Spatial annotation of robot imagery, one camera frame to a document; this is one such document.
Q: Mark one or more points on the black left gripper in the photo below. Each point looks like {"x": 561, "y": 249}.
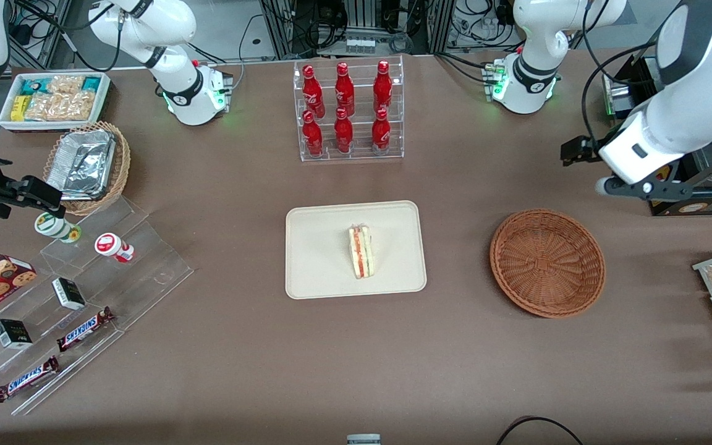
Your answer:
{"x": 581, "y": 150}

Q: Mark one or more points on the plastic-wrapped triangle sandwich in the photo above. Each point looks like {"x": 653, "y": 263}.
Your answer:
{"x": 361, "y": 253}

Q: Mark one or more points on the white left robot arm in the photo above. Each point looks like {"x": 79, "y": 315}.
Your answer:
{"x": 683, "y": 111}

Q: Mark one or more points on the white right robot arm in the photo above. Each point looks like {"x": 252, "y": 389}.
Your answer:
{"x": 186, "y": 86}

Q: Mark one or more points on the aluminium foil tray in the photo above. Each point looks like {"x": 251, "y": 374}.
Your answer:
{"x": 81, "y": 164}

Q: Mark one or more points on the tan wicker basket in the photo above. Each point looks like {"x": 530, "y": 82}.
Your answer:
{"x": 122, "y": 161}

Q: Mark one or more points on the round brown wicker basket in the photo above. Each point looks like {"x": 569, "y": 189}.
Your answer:
{"x": 547, "y": 262}

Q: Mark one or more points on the pale rectangular plastic tray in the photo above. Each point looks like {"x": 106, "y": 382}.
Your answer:
{"x": 319, "y": 259}

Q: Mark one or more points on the green-lid yogurt cup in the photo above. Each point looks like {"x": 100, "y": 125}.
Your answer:
{"x": 56, "y": 227}

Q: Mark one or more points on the black electronics box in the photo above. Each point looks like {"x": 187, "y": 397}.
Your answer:
{"x": 622, "y": 93}

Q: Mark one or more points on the yellow snack packet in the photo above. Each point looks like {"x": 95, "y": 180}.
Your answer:
{"x": 18, "y": 108}

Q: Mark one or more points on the large clear cracker bag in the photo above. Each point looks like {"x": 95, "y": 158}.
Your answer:
{"x": 59, "y": 106}

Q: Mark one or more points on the red-lid yogurt cup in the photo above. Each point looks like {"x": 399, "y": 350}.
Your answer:
{"x": 112, "y": 246}

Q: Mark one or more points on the small black box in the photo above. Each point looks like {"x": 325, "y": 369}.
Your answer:
{"x": 68, "y": 293}
{"x": 13, "y": 334}

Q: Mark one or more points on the teal snack packet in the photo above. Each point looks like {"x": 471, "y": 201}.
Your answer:
{"x": 33, "y": 85}
{"x": 91, "y": 82}

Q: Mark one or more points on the small clear cracker bag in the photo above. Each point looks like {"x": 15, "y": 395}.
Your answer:
{"x": 65, "y": 83}

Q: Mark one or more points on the white rectangular snack bin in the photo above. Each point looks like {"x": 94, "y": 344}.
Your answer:
{"x": 104, "y": 99}

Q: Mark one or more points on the clear acrylic stepped shelf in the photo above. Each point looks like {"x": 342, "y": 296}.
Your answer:
{"x": 146, "y": 272}

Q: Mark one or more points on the Snickers chocolate bar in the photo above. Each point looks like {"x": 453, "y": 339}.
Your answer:
{"x": 84, "y": 329}
{"x": 27, "y": 378}

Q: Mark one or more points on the red cola bottle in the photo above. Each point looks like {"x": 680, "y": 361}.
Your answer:
{"x": 313, "y": 93}
{"x": 313, "y": 136}
{"x": 344, "y": 89}
{"x": 343, "y": 133}
{"x": 381, "y": 131}
{"x": 382, "y": 86}

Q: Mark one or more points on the clear acrylic bottle rack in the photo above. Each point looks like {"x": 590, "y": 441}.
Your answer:
{"x": 362, "y": 154}

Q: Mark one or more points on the white power strip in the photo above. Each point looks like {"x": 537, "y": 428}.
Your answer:
{"x": 360, "y": 46}

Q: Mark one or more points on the small grey device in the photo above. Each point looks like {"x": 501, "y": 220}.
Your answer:
{"x": 363, "y": 439}

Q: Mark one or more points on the aluminium frame rack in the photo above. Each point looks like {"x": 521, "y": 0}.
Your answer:
{"x": 362, "y": 18}

